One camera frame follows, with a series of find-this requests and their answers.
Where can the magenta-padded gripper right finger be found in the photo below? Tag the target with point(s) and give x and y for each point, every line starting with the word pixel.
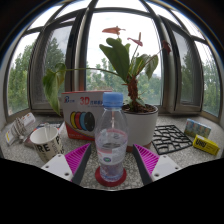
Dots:
pixel 148 159

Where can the white mug black letters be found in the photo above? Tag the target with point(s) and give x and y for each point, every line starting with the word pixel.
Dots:
pixel 48 146

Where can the potted plant white pot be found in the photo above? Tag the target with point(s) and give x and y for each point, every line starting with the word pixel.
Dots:
pixel 140 123

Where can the teal colourful small box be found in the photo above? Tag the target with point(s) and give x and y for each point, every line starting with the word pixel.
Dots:
pixel 197 127

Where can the dark metal window frame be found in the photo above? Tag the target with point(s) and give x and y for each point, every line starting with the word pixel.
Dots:
pixel 80 50

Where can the white packet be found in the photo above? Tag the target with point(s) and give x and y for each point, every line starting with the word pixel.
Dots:
pixel 29 119

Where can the white red filament box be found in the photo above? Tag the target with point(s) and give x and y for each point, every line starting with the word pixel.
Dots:
pixel 83 110

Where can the flat round red coaster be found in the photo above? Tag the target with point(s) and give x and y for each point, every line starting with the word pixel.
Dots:
pixel 110 183

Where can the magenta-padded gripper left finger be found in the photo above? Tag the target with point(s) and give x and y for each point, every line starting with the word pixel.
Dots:
pixel 76 160

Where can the clear water bottle blue cap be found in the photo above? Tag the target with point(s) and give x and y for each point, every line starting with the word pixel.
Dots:
pixel 111 146

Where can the long yellow box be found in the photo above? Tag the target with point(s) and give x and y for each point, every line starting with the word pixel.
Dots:
pixel 206 145

